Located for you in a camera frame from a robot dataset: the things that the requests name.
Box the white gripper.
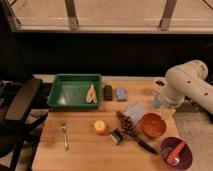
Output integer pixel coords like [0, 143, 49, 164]
[159, 86, 185, 120]

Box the dark red grape bunch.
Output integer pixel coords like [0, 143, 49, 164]
[116, 111, 134, 134]

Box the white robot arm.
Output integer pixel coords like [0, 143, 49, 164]
[159, 60, 213, 121]

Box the light blue plastic cup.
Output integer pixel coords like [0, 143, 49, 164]
[152, 95, 161, 109]

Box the white paper cup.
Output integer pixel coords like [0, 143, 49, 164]
[153, 77, 167, 94]

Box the orange bowl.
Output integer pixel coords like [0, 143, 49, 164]
[140, 113, 166, 139]

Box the purple bowl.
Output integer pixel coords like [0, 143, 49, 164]
[160, 137, 193, 171]

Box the light blue cloth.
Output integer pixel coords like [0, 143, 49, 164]
[124, 103, 145, 125]

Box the orange spatula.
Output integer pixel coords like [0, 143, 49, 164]
[166, 141, 186, 164]

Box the blue sponge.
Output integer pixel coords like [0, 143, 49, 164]
[115, 87, 127, 101]

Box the yellow round fruit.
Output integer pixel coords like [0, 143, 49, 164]
[94, 120, 107, 135]

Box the green plastic tray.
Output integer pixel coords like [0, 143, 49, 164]
[47, 74, 102, 110]

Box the black office chair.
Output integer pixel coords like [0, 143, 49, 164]
[0, 78, 47, 171]

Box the black handled peeler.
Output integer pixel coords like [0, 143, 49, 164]
[110, 129, 157, 154]

